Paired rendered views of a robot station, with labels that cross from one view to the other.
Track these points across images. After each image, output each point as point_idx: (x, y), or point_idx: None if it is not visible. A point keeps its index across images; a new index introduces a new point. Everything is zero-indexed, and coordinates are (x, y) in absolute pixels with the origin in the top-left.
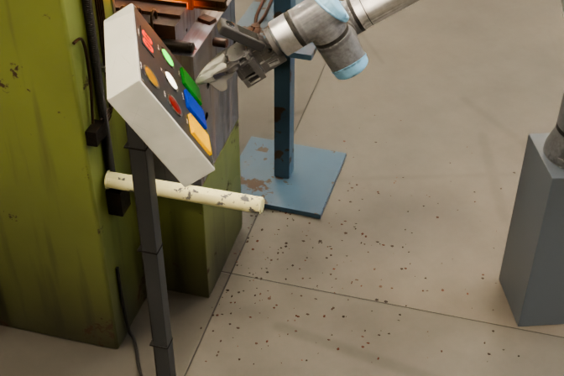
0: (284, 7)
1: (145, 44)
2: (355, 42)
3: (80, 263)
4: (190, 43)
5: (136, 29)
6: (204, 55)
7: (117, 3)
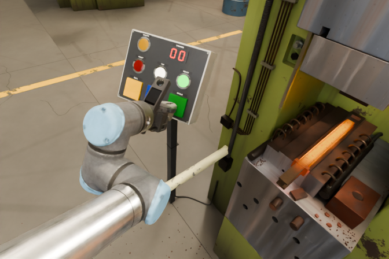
0: None
1: (171, 50)
2: (85, 159)
3: None
4: (252, 153)
5: (179, 43)
6: (259, 181)
7: (315, 130)
